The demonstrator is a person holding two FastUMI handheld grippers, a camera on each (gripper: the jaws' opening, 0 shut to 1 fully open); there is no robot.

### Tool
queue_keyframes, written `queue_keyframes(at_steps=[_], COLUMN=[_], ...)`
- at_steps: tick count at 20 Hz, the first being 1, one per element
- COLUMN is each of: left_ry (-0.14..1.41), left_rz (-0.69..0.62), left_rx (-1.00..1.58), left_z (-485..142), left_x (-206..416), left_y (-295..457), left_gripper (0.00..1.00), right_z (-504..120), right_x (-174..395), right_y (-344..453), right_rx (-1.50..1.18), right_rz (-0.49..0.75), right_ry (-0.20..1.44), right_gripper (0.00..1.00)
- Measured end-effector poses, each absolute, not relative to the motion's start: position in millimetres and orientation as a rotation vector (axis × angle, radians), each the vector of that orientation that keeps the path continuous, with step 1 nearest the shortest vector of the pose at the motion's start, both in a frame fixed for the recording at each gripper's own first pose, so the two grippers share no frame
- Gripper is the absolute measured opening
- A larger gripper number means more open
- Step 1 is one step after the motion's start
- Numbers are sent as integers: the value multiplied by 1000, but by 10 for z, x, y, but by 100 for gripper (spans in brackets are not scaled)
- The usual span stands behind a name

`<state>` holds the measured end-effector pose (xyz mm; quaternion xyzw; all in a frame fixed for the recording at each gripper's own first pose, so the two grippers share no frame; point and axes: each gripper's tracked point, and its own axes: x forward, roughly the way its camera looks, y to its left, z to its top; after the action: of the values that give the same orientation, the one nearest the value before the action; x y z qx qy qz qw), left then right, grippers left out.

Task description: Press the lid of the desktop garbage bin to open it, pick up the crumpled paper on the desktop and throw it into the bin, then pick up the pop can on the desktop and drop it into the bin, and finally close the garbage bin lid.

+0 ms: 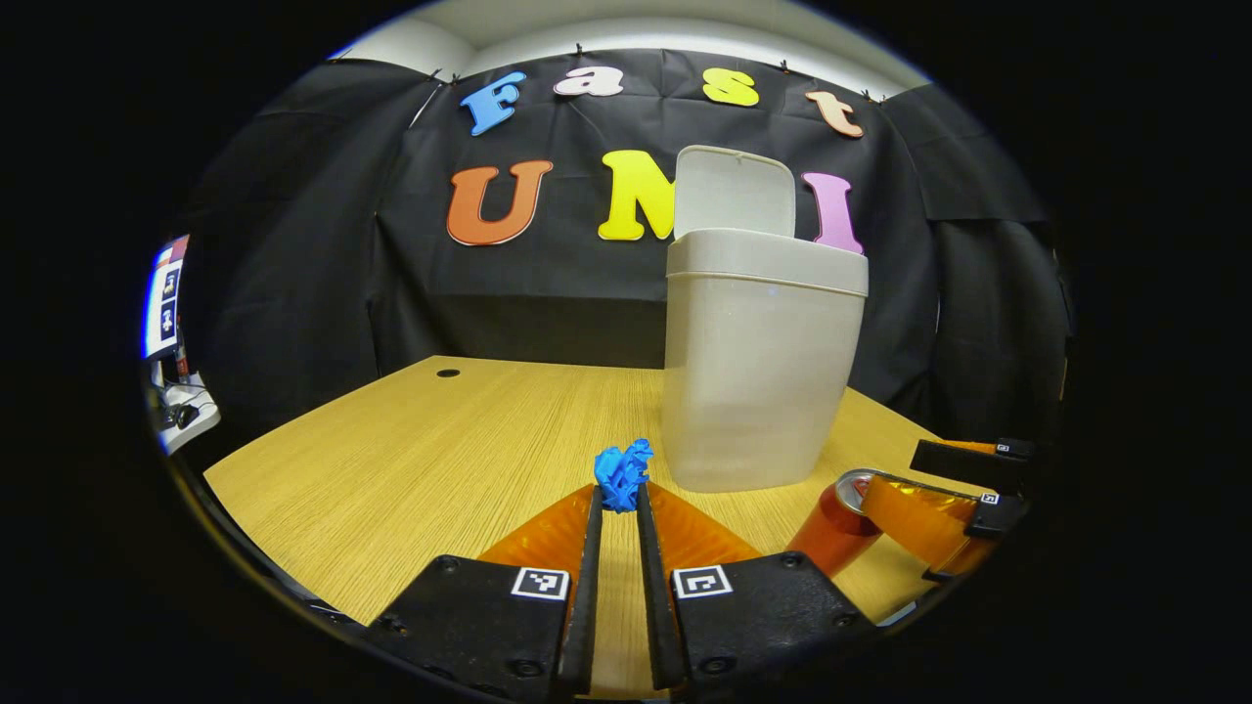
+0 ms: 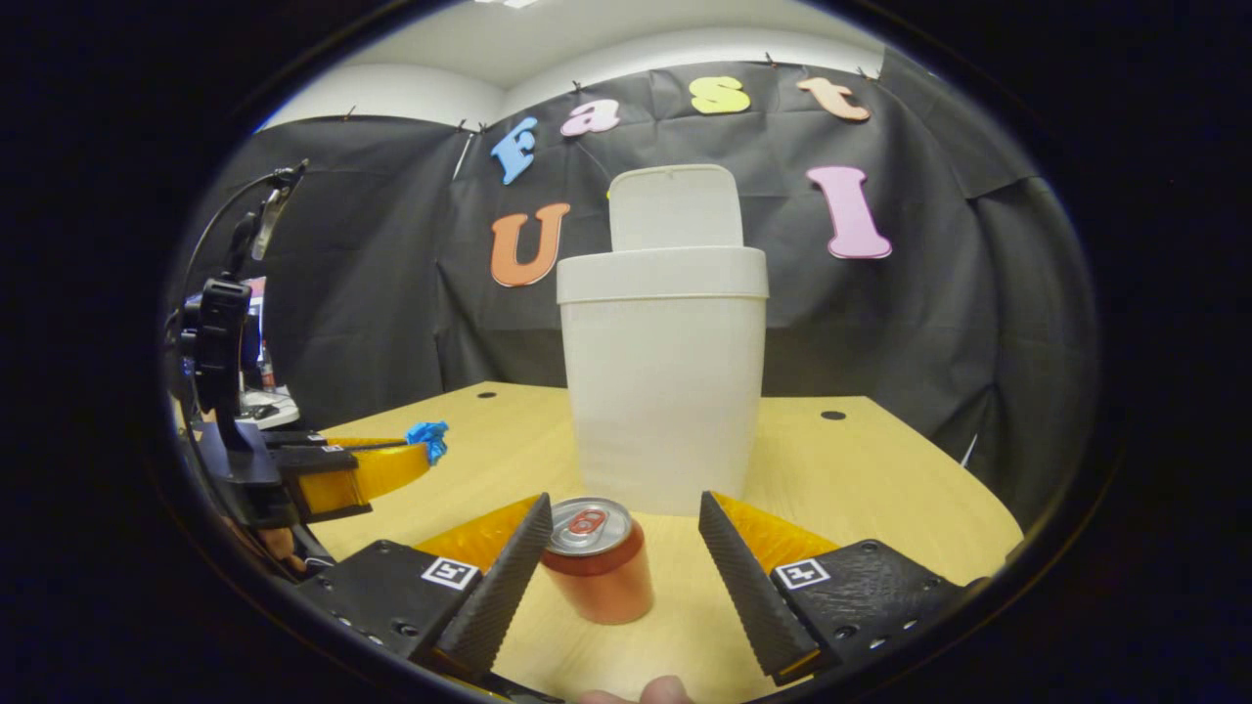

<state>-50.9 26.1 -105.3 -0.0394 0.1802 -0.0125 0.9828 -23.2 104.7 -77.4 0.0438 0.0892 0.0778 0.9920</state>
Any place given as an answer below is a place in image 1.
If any red pop can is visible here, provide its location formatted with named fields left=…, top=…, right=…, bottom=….
left=785, top=469, right=886, bottom=580

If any black backdrop cloth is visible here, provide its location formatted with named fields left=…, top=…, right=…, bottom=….
left=171, top=49, right=1077, bottom=461

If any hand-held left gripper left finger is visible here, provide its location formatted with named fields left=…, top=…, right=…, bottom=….
left=367, top=484, right=604, bottom=700

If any blue paper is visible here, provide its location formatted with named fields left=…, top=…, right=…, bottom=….
left=594, top=438, right=654, bottom=513

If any computer monitor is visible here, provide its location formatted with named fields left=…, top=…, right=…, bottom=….
left=144, top=235, right=190, bottom=361

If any white desktop garbage bin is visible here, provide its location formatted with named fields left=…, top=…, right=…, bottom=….
left=662, top=145, right=870, bottom=494

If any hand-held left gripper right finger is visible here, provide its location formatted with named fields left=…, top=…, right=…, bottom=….
left=636, top=481, right=878, bottom=693

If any white side table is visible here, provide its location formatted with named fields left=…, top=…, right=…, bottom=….
left=147, top=372, right=222, bottom=456

